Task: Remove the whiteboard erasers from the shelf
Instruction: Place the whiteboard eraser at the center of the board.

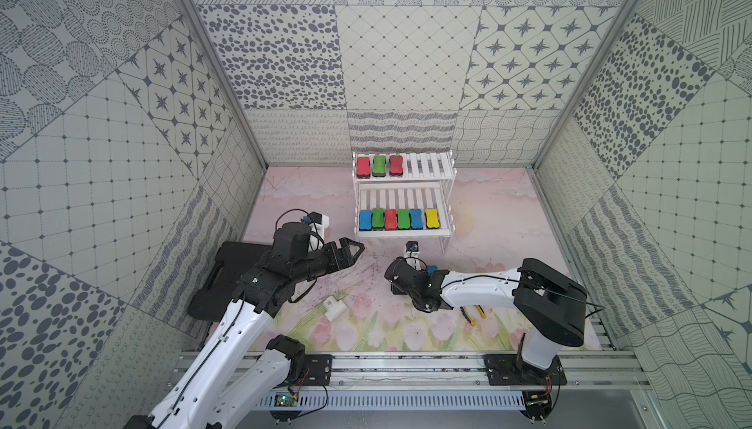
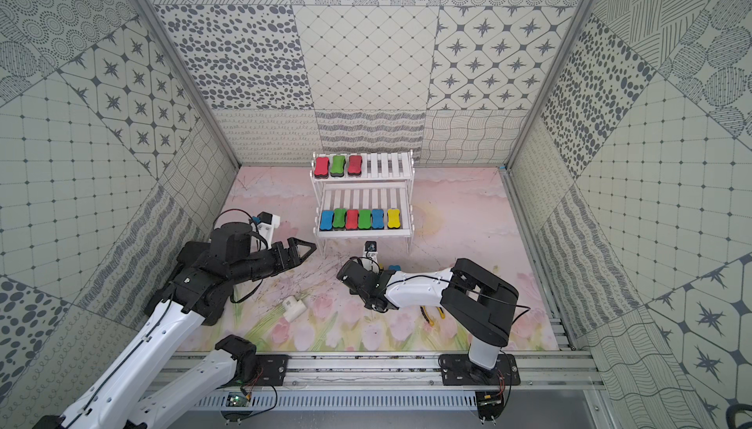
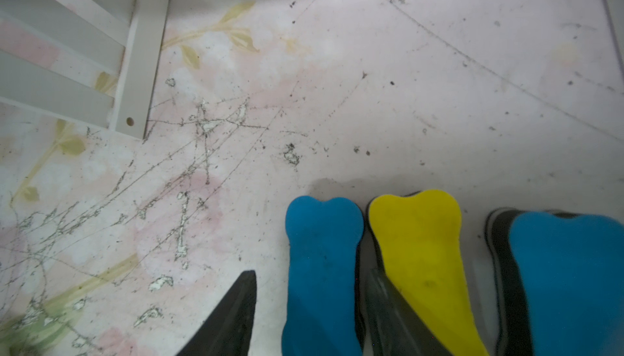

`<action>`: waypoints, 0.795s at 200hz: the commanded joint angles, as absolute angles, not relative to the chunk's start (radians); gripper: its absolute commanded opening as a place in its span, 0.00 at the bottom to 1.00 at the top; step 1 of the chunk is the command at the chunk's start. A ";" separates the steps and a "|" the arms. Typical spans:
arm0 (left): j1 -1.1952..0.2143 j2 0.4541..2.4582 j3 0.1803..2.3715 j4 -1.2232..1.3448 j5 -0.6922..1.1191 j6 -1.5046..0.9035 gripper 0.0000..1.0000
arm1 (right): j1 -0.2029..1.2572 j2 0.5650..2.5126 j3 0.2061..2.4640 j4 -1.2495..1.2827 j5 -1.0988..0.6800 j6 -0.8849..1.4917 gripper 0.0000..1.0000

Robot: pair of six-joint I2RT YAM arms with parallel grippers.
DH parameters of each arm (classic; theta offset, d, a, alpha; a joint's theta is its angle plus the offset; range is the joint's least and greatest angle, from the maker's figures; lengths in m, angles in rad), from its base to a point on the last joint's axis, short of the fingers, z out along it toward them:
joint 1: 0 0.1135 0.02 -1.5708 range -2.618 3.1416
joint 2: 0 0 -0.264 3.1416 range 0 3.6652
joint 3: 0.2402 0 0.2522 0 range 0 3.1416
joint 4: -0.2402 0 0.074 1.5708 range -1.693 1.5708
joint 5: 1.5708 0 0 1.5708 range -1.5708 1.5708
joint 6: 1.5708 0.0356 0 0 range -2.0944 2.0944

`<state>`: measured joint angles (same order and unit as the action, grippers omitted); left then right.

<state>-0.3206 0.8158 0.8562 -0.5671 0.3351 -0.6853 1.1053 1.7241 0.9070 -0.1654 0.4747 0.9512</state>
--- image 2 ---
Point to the green eraser shelf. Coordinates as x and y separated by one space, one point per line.
364 219
338 166
339 218

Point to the white vented cable duct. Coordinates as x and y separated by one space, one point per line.
341 400

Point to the white plastic pipe fitting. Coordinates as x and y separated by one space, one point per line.
293 308

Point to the green eraser top shelf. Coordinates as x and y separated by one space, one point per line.
338 166

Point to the red eraser lower shelf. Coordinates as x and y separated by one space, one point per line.
351 221

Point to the yellow handled pliers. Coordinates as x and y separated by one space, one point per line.
430 319

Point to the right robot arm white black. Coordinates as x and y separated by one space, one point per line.
484 304

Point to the red eraser shelf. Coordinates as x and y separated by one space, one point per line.
351 221
321 168
354 166

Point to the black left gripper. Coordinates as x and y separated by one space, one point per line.
282 256

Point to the white wooden slatted shelf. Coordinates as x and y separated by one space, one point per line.
386 183

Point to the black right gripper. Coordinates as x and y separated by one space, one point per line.
380 272

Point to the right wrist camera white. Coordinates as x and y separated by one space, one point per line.
370 251

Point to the yellow eraser lower shelf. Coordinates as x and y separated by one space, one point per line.
394 219

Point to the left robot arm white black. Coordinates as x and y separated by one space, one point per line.
196 294

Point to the green circuit board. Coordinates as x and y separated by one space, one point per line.
236 400

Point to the blue eraser lower shelf far-left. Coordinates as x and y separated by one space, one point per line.
326 220

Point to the red eraser top shelf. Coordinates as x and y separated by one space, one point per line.
321 168
354 166

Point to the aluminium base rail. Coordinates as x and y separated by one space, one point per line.
571 370

